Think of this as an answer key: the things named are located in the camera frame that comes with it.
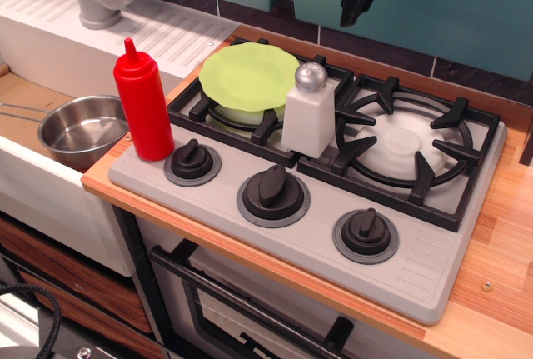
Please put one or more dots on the white salt shaker silver cap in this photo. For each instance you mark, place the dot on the white salt shaker silver cap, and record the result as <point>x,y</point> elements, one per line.
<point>309,117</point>

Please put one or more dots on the red ketchup squeeze bottle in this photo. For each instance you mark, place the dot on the red ketchup squeeze bottle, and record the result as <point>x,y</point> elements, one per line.
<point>140,90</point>

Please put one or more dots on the light green plastic plate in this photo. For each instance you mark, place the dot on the light green plastic plate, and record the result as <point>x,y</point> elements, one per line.
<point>249,77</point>

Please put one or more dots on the white toy sink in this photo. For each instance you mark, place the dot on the white toy sink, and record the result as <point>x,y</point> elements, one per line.
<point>44,43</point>

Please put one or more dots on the small steel pan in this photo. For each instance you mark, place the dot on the small steel pan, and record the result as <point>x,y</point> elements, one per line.
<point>58,134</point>

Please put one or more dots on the black right burner grate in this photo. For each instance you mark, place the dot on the black right burner grate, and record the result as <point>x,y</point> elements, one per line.
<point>407,150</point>

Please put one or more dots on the black left stove knob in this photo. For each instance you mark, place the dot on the black left stove knob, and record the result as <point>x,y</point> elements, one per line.
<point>192,164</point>

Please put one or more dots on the black stove knob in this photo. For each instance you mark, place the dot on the black stove knob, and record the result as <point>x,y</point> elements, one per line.
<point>192,164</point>
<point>273,198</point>
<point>366,237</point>

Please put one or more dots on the black middle stove knob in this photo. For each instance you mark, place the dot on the black middle stove knob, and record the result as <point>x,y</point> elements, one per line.
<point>273,198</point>

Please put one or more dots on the grey toy stove top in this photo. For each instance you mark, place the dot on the grey toy stove top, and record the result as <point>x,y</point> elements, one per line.
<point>416,281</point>

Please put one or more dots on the black right stove knob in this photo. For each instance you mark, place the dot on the black right stove knob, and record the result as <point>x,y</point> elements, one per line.
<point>366,237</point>

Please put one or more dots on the wooden drawer fronts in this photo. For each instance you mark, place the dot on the wooden drawer fronts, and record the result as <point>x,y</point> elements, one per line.
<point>97,301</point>

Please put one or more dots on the toy oven door with handle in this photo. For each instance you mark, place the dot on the toy oven door with handle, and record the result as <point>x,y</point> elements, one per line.
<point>243,314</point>

